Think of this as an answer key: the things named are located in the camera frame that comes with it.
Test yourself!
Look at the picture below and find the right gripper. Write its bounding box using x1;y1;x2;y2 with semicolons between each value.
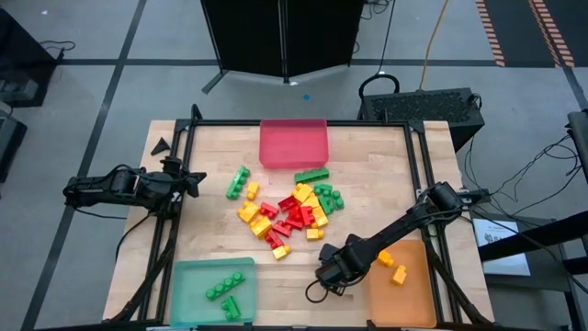
314;234;371;295

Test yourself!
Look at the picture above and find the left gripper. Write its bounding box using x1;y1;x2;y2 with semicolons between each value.
172;169;208;199

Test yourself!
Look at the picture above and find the long green toy block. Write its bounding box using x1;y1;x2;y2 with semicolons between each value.
205;271;246;302
294;166;331;185
225;165;252;200

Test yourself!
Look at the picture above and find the black triangular plastic piece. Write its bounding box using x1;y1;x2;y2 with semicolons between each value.
150;136;172;156

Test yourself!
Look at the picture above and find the orange translucent plastic bin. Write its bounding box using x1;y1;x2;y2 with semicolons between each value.
366;238;437;329

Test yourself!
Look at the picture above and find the red translucent plastic bin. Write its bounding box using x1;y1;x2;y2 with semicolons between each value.
258;118;330;170

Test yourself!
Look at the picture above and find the green translucent plastic bin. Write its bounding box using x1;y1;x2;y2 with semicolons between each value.
168;257;257;328

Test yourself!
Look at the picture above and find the black power adapter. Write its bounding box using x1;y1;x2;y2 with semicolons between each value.
458;188;492;206

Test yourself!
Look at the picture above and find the black folding partition screen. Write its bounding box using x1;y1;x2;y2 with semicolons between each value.
200;0;367;96

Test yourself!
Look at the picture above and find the white printed paper sheet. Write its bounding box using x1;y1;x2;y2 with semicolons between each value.
471;218;532;277

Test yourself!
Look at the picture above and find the grey black floor cart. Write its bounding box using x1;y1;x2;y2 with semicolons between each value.
0;108;28;183

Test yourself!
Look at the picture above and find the black perforated computer case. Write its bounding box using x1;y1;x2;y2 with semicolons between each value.
357;86;486;153

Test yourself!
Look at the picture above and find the black floor furniture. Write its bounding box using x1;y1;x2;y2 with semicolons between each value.
0;6;59;109

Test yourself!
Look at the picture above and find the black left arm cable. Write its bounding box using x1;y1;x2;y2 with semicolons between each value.
114;211;157;263

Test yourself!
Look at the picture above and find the black aluminium table frame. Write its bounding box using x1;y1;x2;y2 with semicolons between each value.
103;103;495;331

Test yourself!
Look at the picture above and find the thin black floor cable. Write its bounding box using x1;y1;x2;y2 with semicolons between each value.
39;40;77;62

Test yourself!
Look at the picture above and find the black neighbouring station frame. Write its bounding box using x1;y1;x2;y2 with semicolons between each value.
477;108;588;331

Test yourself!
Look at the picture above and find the black looped floor cable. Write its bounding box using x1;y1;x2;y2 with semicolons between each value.
357;0;401;100

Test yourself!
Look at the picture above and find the yellow hanging power cable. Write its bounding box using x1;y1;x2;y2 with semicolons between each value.
418;0;450;91

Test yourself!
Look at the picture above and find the tangled black cable bundle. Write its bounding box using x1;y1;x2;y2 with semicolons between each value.
463;132;584;217

